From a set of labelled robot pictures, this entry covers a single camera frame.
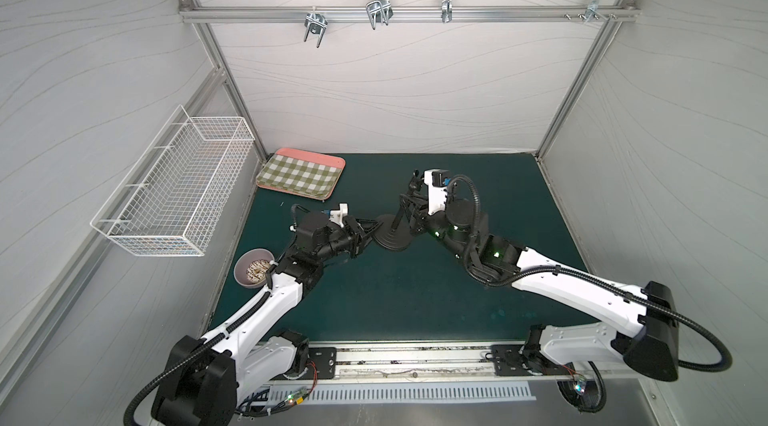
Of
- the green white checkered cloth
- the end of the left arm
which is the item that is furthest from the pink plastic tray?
the end of the left arm

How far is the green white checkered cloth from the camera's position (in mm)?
1105

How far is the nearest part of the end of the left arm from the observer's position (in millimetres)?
684

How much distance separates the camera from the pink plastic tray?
43.4 inches

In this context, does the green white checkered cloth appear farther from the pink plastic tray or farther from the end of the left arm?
the end of the left arm
